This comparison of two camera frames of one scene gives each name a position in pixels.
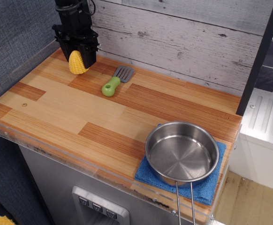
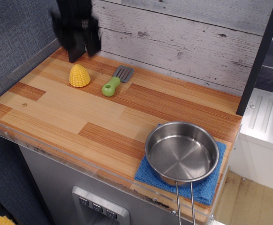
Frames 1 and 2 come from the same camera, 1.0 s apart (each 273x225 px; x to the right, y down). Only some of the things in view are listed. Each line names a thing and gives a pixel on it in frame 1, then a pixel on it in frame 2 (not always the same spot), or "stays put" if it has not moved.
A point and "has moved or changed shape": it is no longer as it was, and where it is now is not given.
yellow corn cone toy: (77, 63) has moved or changed shape
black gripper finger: (89, 54) → (92, 38)
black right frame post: (266, 38) stays put
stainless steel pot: (179, 153) stays put
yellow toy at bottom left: (3, 220) stays put
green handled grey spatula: (124, 74) stays put
